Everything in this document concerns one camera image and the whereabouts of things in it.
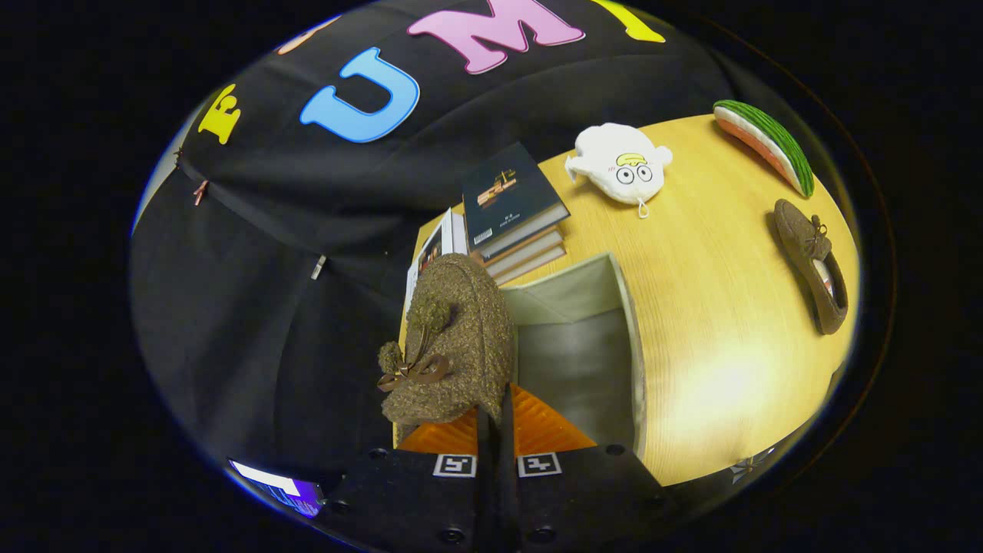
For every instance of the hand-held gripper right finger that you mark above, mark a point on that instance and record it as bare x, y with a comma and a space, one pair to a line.
584, 499

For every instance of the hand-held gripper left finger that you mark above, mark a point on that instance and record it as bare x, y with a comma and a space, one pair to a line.
407, 499

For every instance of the grey fabric storage box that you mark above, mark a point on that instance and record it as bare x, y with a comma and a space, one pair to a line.
576, 369

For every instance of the brown fuzzy slipper shoe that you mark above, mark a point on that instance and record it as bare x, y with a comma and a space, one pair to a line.
806, 261
461, 322

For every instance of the white portrait book box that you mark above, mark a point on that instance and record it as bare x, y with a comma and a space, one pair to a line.
438, 246

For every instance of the lit laptop screen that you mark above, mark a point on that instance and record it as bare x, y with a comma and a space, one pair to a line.
280, 488

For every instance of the black backdrop cloth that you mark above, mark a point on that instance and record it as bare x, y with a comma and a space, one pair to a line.
292, 322

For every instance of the brown hardcover book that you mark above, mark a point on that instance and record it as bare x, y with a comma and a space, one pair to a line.
537, 266
530, 252

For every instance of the silver cloth clip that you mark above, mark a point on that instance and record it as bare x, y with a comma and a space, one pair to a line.
318, 266

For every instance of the dark hardcover book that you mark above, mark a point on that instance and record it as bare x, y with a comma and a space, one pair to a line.
511, 196

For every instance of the white plush toy with eyes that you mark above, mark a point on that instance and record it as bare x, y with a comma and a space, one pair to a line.
614, 165

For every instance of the copper cloth clip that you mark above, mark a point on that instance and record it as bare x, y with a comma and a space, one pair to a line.
200, 192

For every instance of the watermelon slice plush toy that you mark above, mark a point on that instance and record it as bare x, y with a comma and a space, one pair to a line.
772, 142

